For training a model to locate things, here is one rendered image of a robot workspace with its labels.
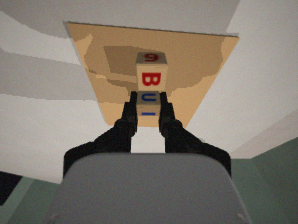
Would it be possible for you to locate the tan mat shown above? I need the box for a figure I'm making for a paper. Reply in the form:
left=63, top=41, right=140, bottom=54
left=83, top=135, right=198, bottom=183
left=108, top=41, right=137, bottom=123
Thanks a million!
left=67, top=22, right=240, bottom=128

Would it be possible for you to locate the wooden letter block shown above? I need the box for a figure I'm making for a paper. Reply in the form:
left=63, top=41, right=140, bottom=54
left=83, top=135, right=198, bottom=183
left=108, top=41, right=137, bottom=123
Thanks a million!
left=136, top=91, right=161, bottom=120
left=135, top=52, right=168, bottom=91

